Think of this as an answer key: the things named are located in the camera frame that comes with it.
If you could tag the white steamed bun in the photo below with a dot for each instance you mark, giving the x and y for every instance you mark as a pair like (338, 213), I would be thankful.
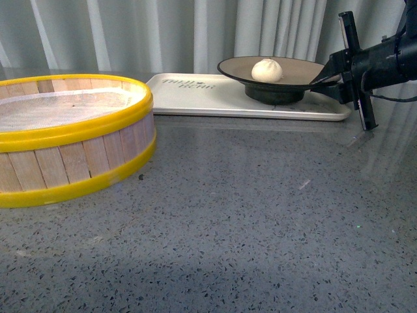
(267, 70)

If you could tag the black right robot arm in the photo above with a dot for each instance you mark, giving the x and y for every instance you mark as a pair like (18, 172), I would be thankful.
(391, 62)

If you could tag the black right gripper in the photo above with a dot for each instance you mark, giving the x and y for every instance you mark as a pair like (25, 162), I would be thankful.
(351, 77)

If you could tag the beige plate with black rim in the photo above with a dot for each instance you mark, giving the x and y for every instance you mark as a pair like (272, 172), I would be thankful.
(298, 76)

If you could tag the white steamer liner cloth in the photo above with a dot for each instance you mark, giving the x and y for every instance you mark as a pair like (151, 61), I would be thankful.
(61, 108)

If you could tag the grey curtain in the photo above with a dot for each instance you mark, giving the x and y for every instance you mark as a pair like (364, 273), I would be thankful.
(180, 36)

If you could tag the wooden steamer with yellow rims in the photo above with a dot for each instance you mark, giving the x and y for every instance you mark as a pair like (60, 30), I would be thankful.
(49, 165)

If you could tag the white rectangular tray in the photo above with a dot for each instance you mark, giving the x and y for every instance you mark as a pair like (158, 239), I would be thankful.
(218, 95)

